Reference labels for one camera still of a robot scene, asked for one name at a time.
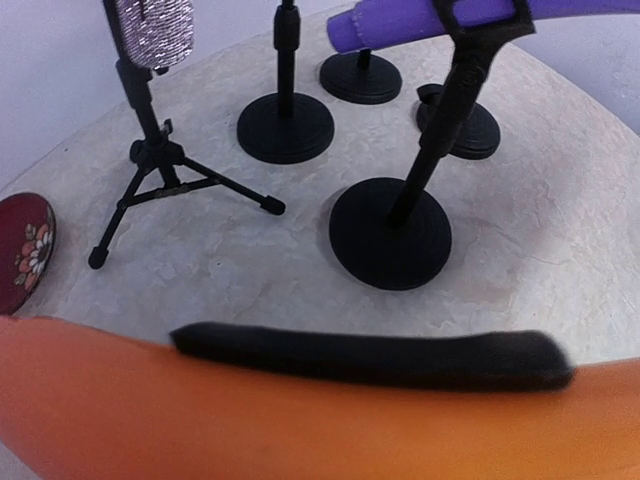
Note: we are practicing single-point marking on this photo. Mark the purple microphone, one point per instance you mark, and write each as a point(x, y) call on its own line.
point(374, 25)

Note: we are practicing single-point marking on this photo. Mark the black stand under pink mic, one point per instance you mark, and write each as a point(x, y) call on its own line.
point(360, 78)

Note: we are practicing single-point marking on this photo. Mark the dark red floral plate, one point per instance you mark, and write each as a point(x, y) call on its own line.
point(28, 236)

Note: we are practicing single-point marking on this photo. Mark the black tripod mic stand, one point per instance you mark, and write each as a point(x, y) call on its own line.
point(163, 169)

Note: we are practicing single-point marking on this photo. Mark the black stand under purple mic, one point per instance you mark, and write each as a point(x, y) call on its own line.
point(390, 233)

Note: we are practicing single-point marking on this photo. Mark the silver rhinestone microphone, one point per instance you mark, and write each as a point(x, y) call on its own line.
point(156, 34)

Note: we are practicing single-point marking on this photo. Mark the orange microphone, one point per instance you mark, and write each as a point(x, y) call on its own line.
point(81, 403)

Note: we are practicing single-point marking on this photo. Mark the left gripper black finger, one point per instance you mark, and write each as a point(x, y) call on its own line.
point(495, 361)

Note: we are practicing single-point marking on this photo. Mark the black stand under teal mic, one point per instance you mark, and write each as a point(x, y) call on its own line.
point(480, 136)

